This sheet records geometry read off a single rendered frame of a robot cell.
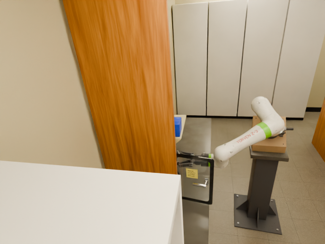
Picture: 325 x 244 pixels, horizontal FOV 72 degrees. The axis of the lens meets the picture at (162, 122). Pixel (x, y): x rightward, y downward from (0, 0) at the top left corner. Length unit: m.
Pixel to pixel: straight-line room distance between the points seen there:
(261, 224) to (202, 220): 1.34
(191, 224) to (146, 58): 1.10
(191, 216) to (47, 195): 1.33
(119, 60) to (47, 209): 0.89
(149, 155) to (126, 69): 0.54
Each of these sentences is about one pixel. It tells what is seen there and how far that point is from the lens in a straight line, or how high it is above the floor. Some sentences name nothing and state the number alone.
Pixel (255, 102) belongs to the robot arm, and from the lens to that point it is 1.70.
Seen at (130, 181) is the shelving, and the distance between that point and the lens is 0.41.
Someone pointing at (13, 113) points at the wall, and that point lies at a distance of 1.00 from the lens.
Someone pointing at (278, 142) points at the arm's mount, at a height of 1.04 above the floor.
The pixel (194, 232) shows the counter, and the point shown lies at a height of 0.94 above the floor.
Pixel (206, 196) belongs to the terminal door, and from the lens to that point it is 1.63.
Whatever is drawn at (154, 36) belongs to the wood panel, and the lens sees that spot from 1.10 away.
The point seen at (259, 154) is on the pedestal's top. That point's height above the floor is 0.94.
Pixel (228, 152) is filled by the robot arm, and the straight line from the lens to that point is 1.53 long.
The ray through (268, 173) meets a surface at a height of 0.70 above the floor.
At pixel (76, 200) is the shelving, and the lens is 0.41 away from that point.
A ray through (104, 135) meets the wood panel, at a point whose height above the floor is 1.56.
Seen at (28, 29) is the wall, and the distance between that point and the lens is 1.10.
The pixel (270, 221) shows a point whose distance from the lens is 2.97.
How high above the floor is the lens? 2.25
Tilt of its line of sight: 28 degrees down
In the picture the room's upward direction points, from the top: 5 degrees counter-clockwise
